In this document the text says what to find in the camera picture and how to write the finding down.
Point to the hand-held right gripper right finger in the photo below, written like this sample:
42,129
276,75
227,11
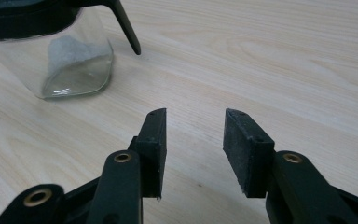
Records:
248,155

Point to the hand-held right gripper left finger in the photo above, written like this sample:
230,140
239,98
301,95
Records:
152,149

